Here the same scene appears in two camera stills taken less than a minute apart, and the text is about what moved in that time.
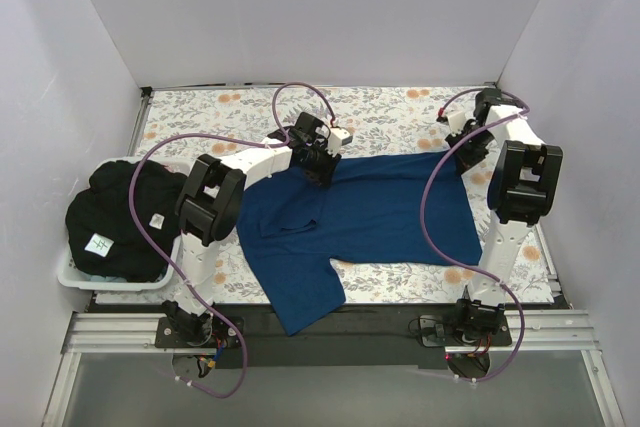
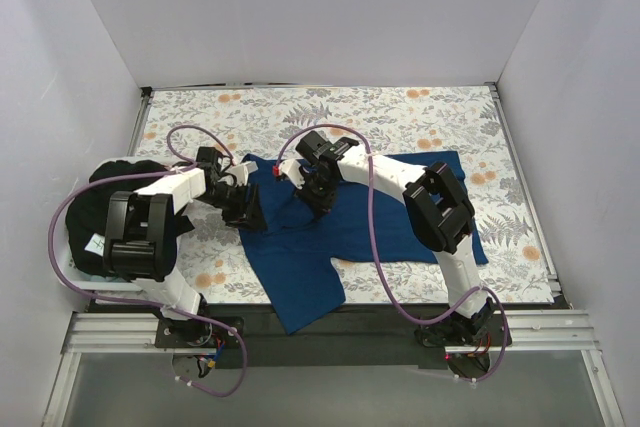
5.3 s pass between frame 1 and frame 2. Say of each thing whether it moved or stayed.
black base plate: stayed
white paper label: stayed
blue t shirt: stayed
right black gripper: moved
